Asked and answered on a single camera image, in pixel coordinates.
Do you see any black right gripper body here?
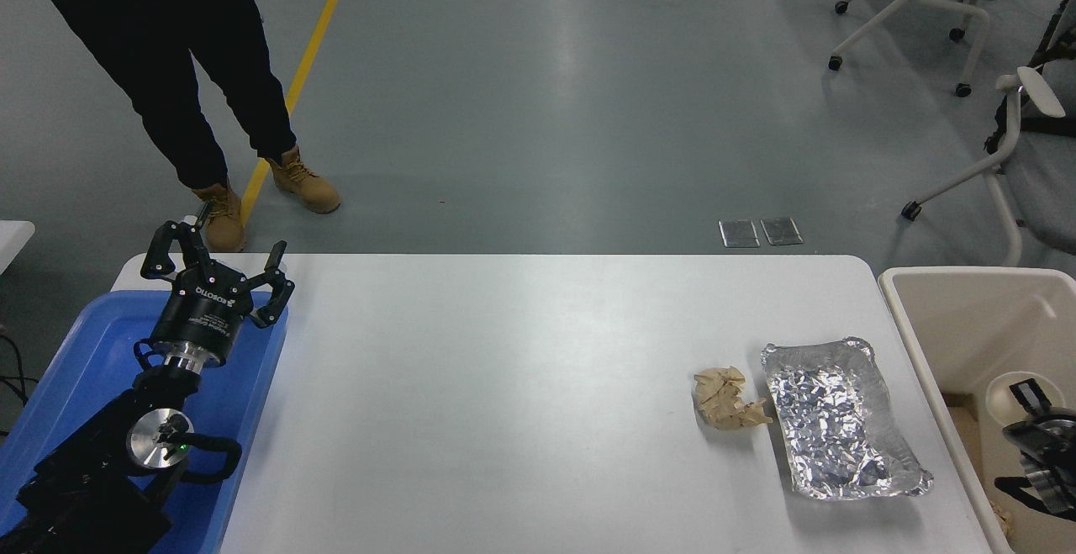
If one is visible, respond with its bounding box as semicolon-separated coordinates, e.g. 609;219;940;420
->
1002;409;1076;472

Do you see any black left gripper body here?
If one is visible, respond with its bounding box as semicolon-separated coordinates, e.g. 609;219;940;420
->
151;261;255;364

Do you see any white paper cup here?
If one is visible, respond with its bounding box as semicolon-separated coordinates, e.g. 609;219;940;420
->
985;372;1065;425

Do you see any blue plastic tray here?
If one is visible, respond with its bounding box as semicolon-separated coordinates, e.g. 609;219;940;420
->
0;289;289;554

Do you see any large pale bin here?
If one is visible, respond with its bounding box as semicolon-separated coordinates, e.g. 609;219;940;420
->
877;266;1076;554

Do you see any small white side table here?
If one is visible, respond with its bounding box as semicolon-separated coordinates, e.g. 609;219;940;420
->
0;221;36;276

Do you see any person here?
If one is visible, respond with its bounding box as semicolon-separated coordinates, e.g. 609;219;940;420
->
17;0;342;254

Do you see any silver foil tray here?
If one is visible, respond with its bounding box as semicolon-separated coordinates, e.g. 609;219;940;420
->
761;336;935;502

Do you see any grey office chair with armrest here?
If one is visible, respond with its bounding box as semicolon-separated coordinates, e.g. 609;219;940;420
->
901;0;1076;267

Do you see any metal floor plate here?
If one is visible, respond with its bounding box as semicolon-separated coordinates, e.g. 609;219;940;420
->
760;216;804;246
719;219;761;248

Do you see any crumpled tan paper ball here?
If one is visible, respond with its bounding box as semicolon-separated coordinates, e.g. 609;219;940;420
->
694;366;774;431

